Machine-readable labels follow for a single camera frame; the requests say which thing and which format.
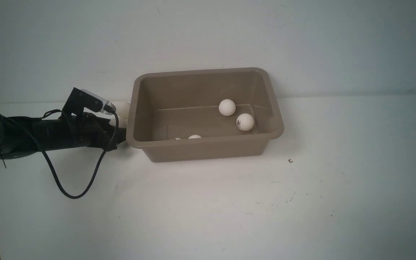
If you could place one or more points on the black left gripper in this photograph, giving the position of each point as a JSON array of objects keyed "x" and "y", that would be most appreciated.
[{"x": 90, "y": 130}]

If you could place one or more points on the brown plastic bin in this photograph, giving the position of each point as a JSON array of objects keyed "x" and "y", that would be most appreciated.
[{"x": 167, "y": 107}]

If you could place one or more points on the plain white ping-pong ball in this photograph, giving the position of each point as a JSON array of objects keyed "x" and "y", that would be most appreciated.
[{"x": 227, "y": 107}]

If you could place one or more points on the white ping-pong ball with logo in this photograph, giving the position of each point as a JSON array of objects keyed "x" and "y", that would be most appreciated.
[{"x": 245, "y": 122}]

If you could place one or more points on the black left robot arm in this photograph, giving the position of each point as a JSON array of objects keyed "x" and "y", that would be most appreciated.
[{"x": 59, "y": 130}]

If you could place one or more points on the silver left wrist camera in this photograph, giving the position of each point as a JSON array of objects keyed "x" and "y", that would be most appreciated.
[{"x": 79, "y": 100}]

